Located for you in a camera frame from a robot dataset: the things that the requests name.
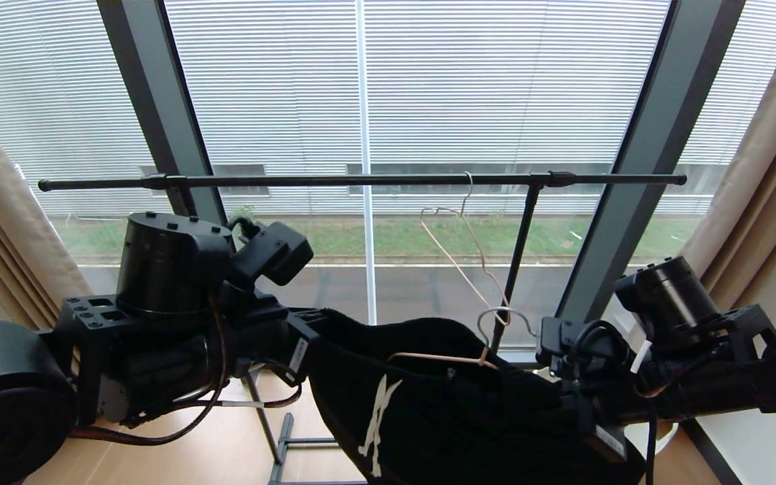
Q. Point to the black clothes rack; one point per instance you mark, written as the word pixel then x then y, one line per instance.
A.
pixel 294 180

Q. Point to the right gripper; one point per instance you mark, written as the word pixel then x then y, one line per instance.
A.
pixel 698 391

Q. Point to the window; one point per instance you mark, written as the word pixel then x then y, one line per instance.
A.
pixel 260 87

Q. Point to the black printed shorts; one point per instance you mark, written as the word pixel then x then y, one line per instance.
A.
pixel 469 417

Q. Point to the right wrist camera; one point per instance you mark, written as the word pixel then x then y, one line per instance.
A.
pixel 563 343

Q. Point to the pink clothes hanger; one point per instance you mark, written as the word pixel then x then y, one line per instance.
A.
pixel 470 190
pixel 442 354

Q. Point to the white laundry basket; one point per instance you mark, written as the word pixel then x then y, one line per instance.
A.
pixel 665 438

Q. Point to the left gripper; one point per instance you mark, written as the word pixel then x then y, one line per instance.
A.
pixel 172 370

